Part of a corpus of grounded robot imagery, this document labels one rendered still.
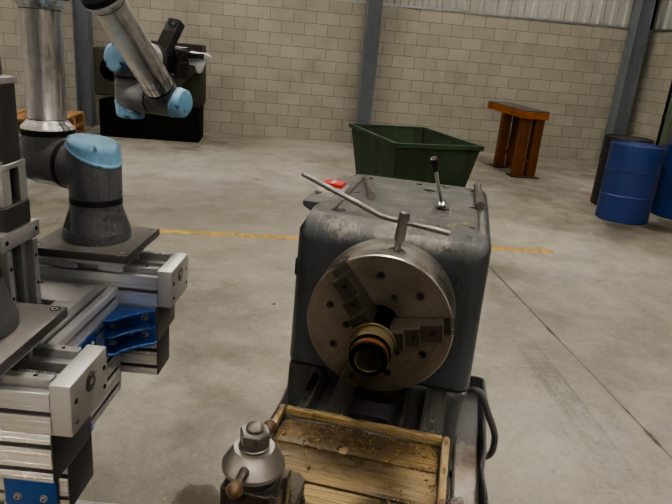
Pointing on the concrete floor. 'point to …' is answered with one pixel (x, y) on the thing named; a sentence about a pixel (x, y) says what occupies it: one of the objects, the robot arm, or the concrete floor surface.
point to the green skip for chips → (412, 153)
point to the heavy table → (522, 117)
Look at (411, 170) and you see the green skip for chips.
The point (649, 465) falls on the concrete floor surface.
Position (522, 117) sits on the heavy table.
